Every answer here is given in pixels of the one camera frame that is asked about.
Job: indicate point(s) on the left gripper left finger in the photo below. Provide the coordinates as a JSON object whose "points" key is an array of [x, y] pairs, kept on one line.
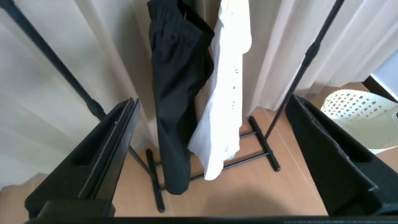
{"points": [[99, 165]]}

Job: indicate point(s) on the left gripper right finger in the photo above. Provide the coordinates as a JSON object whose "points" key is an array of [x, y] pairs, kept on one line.
{"points": [[339, 174]]}

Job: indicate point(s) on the black clothes rack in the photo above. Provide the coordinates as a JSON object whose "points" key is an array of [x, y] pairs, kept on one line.
{"points": [[62, 68]]}

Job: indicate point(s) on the white garment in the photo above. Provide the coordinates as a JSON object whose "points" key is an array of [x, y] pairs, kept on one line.
{"points": [[224, 102]]}

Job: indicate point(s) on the white laundry basket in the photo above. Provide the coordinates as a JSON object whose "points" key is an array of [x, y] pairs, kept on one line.
{"points": [[360, 115]]}

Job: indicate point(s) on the black shorts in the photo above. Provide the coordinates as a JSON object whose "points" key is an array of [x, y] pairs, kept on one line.
{"points": [[177, 93]]}

